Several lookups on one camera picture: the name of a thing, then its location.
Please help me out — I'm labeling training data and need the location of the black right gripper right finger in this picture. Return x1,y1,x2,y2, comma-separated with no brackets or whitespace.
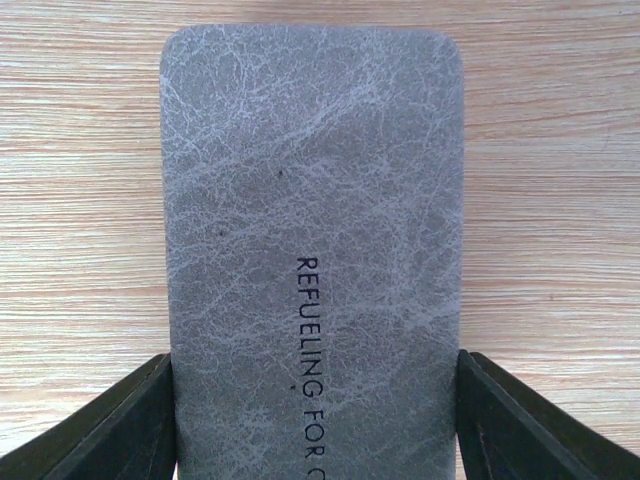
456,350,639,480

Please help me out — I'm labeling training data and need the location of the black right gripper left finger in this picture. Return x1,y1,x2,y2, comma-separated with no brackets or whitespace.
1,353,176,479

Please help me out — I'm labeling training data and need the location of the grey leather glasses case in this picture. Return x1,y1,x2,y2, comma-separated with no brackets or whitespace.
160,25,464,479

